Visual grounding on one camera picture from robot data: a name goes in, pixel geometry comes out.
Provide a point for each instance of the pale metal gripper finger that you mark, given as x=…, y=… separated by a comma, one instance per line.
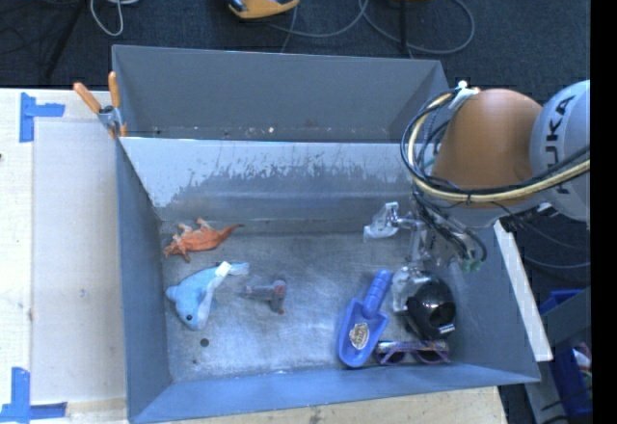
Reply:
x=402, y=289
x=381, y=225

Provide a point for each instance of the black glossy round object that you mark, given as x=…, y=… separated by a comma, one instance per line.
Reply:
x=431, y=306

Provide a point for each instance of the blue toy shovel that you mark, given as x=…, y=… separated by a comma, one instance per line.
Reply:
x=360, y=330

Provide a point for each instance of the purple sunglasses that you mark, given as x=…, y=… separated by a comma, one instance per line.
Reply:
x=414, y=352

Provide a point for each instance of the grey metal bin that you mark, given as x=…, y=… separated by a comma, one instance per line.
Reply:
x=270, y=191

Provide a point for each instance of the small grey-brown toy tool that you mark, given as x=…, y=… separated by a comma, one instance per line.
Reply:
x=270, y=291

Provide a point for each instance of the orange toy dinosaur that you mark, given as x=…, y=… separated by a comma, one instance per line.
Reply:
x=200, y=239

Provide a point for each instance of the blue toy dolphin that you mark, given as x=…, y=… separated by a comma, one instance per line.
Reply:
x=195, y=297

